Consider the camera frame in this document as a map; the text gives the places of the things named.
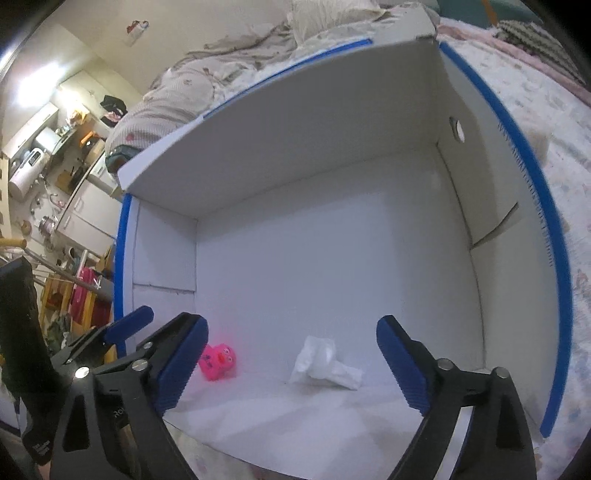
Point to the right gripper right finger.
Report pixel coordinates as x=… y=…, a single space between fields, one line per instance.
x=411 y=363

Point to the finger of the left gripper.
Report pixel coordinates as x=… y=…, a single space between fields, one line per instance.
x=119 y=331

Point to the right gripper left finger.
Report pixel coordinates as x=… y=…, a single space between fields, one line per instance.
x=174 y=368

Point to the white plush toy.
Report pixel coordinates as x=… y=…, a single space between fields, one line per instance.
x=318 y=364

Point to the yellow wooden rack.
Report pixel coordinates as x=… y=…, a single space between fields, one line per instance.
x=68 y=309

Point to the metal pole stand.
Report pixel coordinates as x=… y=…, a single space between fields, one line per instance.
x=103 y=289

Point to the white kitchen cabinet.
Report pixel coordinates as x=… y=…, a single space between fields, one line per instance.
x=91 y=215

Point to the white water heater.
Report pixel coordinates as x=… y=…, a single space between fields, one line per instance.
x=30 y=168

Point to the blue white cardboard box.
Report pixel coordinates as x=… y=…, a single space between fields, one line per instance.
x=380 y=177

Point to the grey crumpled blanket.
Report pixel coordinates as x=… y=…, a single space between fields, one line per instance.
x=198 y=81

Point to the cream fluffy scrunchie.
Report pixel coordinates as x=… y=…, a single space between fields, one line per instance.
x=539 y=140

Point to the patterned white bed sheet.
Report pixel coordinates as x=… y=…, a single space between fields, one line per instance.
x=537 y=95

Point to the black white patterned blanket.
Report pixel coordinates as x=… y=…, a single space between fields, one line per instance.
x=537 y=42

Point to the floral pillow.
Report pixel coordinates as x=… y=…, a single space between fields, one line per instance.
x=307 y=18

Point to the teal headboard cushion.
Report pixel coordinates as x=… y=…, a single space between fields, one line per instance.
x=475 y=13

